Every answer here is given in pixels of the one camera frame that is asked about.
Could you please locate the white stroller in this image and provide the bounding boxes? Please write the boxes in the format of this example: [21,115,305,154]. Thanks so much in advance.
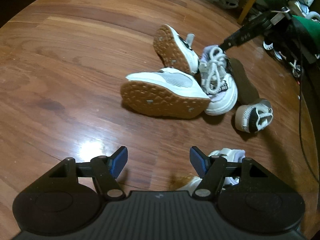
[262,40,302,78]

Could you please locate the black cable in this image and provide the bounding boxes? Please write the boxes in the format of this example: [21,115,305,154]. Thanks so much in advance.
[297,52,320,180]

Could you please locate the dark brown insole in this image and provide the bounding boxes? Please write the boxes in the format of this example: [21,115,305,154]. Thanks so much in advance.
[228,57,260,105]

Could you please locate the white grey gum-sole shoe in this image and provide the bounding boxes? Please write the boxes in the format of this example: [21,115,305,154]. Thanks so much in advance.
[153,24,200,76]
[120,66,211,119]

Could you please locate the wooden chair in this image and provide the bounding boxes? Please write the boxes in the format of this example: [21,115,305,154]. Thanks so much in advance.
[189,0,266,25]

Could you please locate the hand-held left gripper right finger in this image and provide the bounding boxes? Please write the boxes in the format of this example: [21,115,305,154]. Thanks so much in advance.
[189,146,270,201]

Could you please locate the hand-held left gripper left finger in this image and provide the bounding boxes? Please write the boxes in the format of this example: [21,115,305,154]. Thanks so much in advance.
[46,146,128,201]

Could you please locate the lavender white lace sneaker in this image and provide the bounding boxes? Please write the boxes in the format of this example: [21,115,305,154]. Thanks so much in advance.
[199,45,238,116]
[175,148,247,193]

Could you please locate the white shoe with black heel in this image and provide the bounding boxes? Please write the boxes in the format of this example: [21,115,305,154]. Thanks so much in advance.
[234,98,273,133]

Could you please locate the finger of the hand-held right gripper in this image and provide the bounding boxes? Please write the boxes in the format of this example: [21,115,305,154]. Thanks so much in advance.
[219,12,273,51]

